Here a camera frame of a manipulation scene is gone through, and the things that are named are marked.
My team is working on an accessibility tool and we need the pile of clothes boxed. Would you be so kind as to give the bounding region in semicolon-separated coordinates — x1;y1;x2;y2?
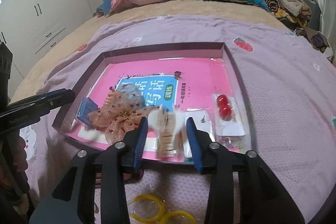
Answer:
264;0;333;60

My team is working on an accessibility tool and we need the beige dotted mesh bow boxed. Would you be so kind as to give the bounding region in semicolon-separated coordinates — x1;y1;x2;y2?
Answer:
88;89;159;145

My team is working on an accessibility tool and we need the beige bed sheet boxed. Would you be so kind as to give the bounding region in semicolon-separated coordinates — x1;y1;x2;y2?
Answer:
8;0;289;104

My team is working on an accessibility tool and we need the dark shallow cardboard box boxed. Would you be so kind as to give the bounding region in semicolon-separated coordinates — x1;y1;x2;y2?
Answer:
52;42;257;153

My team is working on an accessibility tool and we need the red cherry earrings card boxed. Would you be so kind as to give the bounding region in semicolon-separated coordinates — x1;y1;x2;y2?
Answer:
212;93;245;137

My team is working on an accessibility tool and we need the pink book in box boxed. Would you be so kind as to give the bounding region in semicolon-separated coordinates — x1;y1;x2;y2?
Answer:
54;57;242;150

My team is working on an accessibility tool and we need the white wardrobe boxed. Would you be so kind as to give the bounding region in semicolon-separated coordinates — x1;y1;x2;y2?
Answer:
1;0;92;97

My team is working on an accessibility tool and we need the cream and gold hair claw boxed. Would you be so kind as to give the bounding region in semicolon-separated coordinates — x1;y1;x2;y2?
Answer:
147;105;185;158

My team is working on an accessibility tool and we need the yellow hoop earrings bag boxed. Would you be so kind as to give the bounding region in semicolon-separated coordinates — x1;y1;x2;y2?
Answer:
127;184;200;224

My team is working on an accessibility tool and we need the purple patterned blanket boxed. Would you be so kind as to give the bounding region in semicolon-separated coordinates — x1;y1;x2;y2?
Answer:
18;13;336;224

